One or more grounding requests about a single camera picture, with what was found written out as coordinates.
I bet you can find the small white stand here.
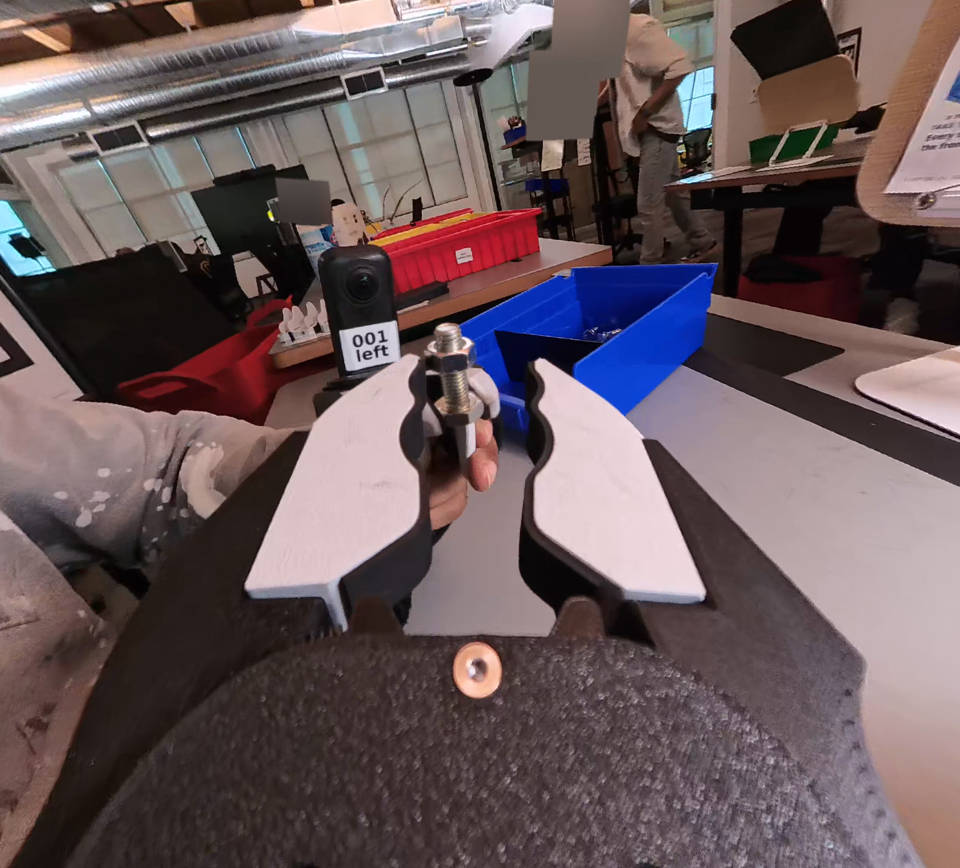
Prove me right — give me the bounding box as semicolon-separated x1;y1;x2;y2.
768;120;830;168

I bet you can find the white carton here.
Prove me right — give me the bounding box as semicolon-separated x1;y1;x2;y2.
333;200;369;247

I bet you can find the steel hex bolt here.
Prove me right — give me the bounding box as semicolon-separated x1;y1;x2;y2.
429;322;483;432

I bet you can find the black and white marker board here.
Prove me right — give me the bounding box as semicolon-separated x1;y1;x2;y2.
0;268;84;400

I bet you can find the green bin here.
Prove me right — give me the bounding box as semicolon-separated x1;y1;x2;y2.
750;125;840;164

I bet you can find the large dark panel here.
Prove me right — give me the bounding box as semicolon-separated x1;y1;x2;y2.
15;244;237;397

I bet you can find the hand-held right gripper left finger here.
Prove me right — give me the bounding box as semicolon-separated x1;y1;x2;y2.
244;354;435;633

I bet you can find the small wooden board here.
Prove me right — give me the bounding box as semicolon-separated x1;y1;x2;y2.
756;54;861;134

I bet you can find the wooden clipboard board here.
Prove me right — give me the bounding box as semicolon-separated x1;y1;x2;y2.
856;0;960;228

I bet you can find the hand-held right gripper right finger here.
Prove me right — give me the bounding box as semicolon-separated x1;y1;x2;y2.
521;358;708;614

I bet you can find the person's spattered grey sweatshirt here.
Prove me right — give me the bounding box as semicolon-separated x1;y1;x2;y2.
0;508;144;839

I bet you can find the person's left hand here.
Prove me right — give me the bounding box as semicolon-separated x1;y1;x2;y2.
427;418;501;532

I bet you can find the red plastic basket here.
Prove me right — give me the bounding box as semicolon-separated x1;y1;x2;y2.
116;298;312;427

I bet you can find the red plastic bin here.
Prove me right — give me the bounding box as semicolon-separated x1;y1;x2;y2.
372;208;543;295

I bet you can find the flat black case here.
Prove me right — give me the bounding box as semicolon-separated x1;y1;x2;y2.
397;283;451;314

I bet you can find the black panel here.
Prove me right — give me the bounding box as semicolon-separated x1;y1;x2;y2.
731;0;841;82

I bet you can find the steel hex nut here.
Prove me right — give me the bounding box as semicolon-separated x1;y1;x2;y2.
424;339;479;376

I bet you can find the brown office desk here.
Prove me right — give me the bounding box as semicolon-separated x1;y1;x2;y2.
666;159;875;299

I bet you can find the blue plastic bin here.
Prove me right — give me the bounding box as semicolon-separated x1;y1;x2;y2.
459;262;719;434

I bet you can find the flat yellow tray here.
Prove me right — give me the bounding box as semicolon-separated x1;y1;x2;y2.
375;208;481;244

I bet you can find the silver ventilation duct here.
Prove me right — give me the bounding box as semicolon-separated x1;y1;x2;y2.
0;5;481;149

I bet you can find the person's left forearm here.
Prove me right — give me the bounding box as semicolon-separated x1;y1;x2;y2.
0;380;301;569

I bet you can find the printed instruction sheet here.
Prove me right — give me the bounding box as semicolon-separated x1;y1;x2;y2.
883;50;960;198

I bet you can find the black monitor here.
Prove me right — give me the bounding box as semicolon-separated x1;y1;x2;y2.
191;164;312;258

